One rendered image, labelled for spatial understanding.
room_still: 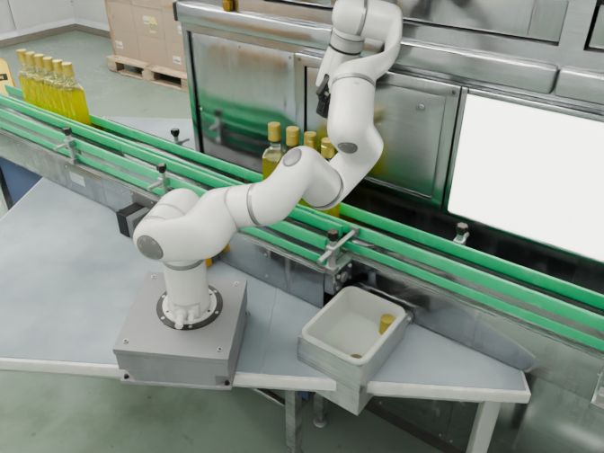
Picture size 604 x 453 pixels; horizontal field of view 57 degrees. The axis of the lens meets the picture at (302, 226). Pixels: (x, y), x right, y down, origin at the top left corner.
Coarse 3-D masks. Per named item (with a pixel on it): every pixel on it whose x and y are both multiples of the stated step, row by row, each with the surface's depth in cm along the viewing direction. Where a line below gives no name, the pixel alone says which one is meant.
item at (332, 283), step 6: (342, 258) 144; (348, 258) 144; (336, 264) 141; (342, 264) 141; (348, 264) 143; (342, 270) 141; (348, 270) 144; (324, 276) 140; (330, 276) 139; (336, 276) 139; (342, 276) 142; (348, 276) 145; (324, 282) 141; (330, 282) 140; (336, 282) 141; (342, 282) 144; (324, 288) 142; (330, 288) 141; (336, 288) 142
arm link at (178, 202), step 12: (168, 192) 114; (180, 192) 113; (192, 192) 115; (156, 204) 111; (168, 204) 110; (180, 204) 110; (192, 204) 112; (156, 216) 106; (168, 216) 107; (180, 216) 109; (168, 264) 118; (180, 264) 117; (192, 264) 118
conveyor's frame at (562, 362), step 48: (0, 144) 218; (96, 192) 190; (144, 192) 174; (240, 240) 154; (288, 288) 151; (384, 288) 143; (432, 288) 134; (480, 336) 131; (528, 336) 123; (576, 384) 121
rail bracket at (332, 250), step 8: (328, 232) 131; (336, 232) 131; (352, 232) 140; (344, 240) 138; (328, 248) 133; (336, 248) 133; (328, 256) 133; (328, 264) 138; (328, 272) 138; (336, 272) 138
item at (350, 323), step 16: (352, 288) 140; (336, 304) 137; (352, 304) 142; (368, 304) 139; (384, 304) 136; (320, 320) 132; (336, 320) 139; (352, 320) 141; (368, 320) 141; (400, 320) 131; (304, 336) 126; (320, 336) 134; (336, 336) 136; (352, 336) 136; (368, 336) 136; (384, 336) 126; (336, 352) 122; (352, 352) 131; (368, 352) 122
